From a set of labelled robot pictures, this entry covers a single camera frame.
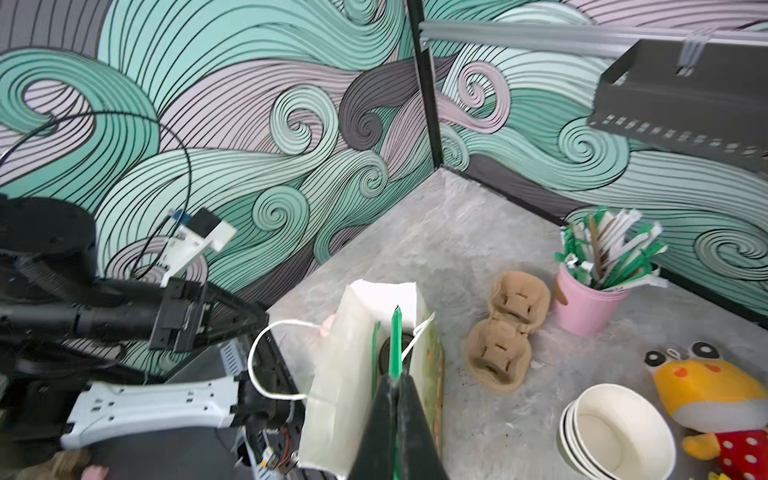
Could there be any black wall shelf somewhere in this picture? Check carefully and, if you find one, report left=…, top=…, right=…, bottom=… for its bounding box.
left=588, top=39, right=767, bottom=174

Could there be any yellow plush toy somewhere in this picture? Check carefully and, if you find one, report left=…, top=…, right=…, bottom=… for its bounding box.
left=644, top=341, right=767, bottom=479

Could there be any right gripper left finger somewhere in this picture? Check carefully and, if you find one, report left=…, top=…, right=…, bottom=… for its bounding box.
left=348, top=377, right=398, bottom=480

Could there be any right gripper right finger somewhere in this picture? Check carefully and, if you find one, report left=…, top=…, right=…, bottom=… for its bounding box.
left=398, top=374, right=449, bottom=480

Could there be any brown cardboard cup carrier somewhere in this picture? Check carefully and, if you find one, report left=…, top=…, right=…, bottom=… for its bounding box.
left=466, top=271, right=551, bottom=393

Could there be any pink straw holder cup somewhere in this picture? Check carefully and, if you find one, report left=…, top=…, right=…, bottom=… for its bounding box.
left=552, top=264, right=630, bottom=337

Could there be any green straw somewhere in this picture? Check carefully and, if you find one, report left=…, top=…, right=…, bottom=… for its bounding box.
left=388, top=306, right=403, bottom=381

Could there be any wrapped straws bundle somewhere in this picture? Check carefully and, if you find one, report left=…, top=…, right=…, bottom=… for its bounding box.
left=554, top=207, right=669, bottom=293

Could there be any white paper bag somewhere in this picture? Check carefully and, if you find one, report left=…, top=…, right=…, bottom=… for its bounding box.
left=247, top=278, right=446, bottom=479

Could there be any stack of paper cups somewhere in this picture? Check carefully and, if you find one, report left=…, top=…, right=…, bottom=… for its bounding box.
left=557, top=384, right=677, bottom=479

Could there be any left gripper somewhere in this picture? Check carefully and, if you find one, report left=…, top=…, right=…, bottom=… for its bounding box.
left=1, top=278, right=269, bottom=352

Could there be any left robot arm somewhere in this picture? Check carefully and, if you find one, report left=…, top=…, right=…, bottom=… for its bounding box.
left=1, top=197, right=303, bottom=473

